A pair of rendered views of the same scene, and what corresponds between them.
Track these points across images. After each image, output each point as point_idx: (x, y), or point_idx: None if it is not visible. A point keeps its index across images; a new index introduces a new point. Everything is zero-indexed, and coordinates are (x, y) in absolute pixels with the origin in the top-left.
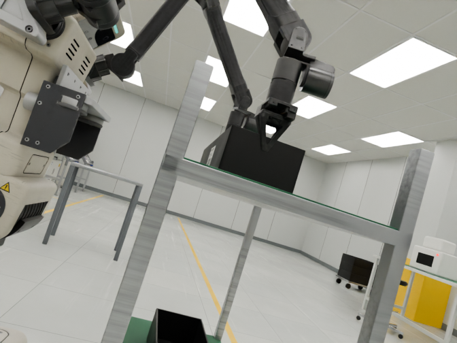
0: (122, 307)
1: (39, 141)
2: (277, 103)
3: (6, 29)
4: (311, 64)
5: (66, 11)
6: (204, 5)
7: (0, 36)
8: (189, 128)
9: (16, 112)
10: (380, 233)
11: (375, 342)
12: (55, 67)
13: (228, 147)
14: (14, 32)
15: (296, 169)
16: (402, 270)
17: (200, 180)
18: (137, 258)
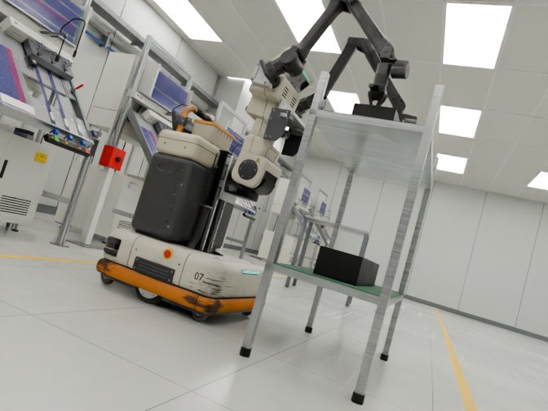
0: (296, 167)
1: (271, 135)
2: (373, 85)
3: (256, 88)
4: (395, 63)
5: (279, 72)
6: (364, 52)
7: (254, 92)
8: (319, 97)
9: (261, 127)
10: (413, 128)
11: (413, 179)
12: (277, 102)
13: (353, 113)
14: (259, 89)
15: (391, 118)
16: (428, 144)
17: (324, 116)
18: (301, 148)
